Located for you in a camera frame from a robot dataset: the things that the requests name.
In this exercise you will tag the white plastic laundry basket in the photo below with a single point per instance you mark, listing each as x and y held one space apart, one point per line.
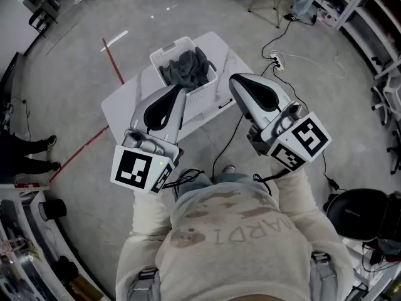
200 100

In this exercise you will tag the white power strip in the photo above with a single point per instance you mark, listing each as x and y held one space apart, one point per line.
277 62

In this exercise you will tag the white office chair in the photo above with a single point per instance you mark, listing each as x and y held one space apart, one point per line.
387 96

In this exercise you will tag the person's shoe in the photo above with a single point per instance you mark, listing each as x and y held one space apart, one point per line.
228 168

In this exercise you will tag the black office chair base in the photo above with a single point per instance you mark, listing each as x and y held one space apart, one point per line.
395 150

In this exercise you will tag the white shelf unit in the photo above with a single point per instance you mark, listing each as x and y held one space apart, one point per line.
369 17

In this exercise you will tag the cluttered white shelf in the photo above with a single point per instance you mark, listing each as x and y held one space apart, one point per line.
28 256

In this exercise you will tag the person's right forearm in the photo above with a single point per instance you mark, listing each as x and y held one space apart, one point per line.
297 193

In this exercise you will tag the person's cream sweatshirt torso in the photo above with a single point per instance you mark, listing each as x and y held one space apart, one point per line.
238 249

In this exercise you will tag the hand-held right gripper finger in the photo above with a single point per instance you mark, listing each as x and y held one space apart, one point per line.
272 89
239 96

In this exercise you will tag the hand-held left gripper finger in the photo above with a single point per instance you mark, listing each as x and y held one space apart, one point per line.
177 118
139 111

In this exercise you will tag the person's left forearm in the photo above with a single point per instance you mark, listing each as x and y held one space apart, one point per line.
150 212

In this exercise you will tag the dark grey laundry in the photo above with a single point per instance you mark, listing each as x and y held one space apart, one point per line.
188 69

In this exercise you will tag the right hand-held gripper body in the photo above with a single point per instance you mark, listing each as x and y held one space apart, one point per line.
310 136

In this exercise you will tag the black power adapter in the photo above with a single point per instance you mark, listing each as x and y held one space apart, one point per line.
333 183

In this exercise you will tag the red floor tape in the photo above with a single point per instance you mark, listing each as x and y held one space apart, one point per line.
78 154
112 61

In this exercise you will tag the person's jeans legs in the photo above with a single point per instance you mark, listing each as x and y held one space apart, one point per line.
200 183

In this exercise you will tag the black metal cart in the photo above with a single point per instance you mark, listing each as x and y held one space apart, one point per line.
44 14

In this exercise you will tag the black cylinder cup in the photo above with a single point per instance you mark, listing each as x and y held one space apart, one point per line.
51 210

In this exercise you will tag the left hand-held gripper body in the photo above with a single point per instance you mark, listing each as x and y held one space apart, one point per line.
131 168

